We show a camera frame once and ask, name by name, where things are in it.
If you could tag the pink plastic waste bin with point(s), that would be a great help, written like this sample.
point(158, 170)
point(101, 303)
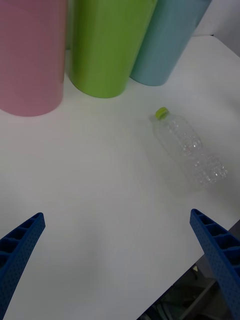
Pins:
point(30, 62)

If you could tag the green plastic waste bin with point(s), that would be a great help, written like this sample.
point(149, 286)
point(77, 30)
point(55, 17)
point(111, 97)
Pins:
point(105, 50)

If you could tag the pale blue plastic waste bin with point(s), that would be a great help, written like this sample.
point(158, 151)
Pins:
point(162, 45)

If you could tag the clear plastic bottle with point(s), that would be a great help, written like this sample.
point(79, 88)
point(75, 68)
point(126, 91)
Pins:
point(185, 142)

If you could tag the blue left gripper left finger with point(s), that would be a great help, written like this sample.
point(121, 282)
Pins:
point(17, 257)

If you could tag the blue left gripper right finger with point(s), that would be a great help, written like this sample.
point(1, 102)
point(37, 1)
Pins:
point(220, 255)

